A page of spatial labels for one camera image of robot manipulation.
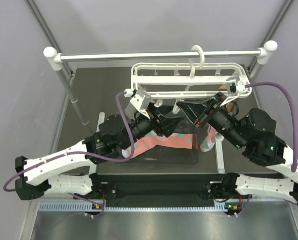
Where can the grey cable duct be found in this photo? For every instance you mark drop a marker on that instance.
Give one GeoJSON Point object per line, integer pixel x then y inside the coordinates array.
{"type": "Point", "coordinates": [74, 207]}

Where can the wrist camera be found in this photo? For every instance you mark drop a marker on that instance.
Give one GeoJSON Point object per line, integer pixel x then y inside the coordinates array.
{"type": "Point", "coordinates": [236, 85]}
{"type": "Point", "coordinates": [141, 100]}

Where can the clear plastic bin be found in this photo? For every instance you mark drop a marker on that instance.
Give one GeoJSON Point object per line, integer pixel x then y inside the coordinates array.
{"type": "Point", "coordinates": [165, 156]}

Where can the silver clothes rack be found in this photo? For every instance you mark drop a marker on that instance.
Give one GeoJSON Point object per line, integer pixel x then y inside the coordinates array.
{"type": "Point", "coordinates": [58, 60]}

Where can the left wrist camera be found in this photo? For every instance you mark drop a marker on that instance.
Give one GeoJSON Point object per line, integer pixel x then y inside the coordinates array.
{"type": "Point", "coordinates": [141, 100]}

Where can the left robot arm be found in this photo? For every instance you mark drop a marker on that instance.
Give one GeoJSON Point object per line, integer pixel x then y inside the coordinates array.
{"type": "Point", "coordinates": [48, 175]}

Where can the pink patterned sock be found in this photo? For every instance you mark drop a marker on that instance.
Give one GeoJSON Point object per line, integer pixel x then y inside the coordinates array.
{"type": "Point", "coordinates": [210, 140]}
{"type": "Point", "coordinates": [152, 140]}

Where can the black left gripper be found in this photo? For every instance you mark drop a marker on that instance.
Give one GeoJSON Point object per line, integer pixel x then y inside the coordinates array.
{"type": "Point", "coordinates": [168, 125]}

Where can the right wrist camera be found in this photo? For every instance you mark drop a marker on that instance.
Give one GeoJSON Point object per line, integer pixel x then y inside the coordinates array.
{"type": "Point", "coordinates": [236, 85]}

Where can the white plastic clip hanger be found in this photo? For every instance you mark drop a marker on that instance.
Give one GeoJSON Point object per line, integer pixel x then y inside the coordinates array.
{"type": "Point", "coordinates": [193, 80]}

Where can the grey beige sock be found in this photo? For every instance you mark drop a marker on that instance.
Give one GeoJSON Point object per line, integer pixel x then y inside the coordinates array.
{"type": "Point", "coordinates": [143, 87]}

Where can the orange beige sock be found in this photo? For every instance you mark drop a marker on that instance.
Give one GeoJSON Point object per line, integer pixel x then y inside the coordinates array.
{"type": "Point", "coordinates": [230, 97]}

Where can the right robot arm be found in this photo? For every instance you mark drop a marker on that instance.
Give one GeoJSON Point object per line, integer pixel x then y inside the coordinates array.
{"type": "Point", "coordinates": [256, 134]}

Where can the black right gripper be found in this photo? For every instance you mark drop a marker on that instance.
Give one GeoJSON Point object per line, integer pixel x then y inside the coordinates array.
{"type": "Point", "coordinates": [194, 110]}

